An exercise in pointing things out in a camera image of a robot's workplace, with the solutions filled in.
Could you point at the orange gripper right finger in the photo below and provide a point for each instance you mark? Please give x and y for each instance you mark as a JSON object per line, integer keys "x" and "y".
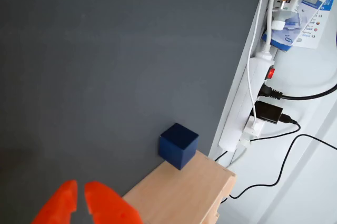
{"x": 110, "y": 205}

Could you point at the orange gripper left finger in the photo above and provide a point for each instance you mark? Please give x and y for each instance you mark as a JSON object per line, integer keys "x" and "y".
{"x": 59, "y": 205}

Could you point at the dark grey mat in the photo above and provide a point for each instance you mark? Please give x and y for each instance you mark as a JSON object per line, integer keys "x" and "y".
{"x": 92, "y": 71}

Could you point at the blue and white carton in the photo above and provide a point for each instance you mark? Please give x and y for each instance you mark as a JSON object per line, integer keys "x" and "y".
{"x": 283, "y": 35}

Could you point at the black usb charger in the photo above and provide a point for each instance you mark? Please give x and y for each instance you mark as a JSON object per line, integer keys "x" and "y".
{"x": 267, "y": 112}

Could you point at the white power strip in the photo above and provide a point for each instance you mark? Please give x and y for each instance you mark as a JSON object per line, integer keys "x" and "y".
{"x": 243, "y": 95}

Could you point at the blue cube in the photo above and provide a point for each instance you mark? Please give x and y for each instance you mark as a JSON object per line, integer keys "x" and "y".
{"x": 176, "y": 145}

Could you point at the white printed leaflet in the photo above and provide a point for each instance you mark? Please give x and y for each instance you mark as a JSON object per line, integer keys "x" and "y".
{"x": 317, "y": 27}

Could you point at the white usb adapter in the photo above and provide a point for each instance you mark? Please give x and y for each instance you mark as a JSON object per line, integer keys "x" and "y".
{"x": 254, "y": 127}

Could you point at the open wooden box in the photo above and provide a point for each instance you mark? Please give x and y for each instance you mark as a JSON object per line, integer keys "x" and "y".
{"x": 181, "y": 195}

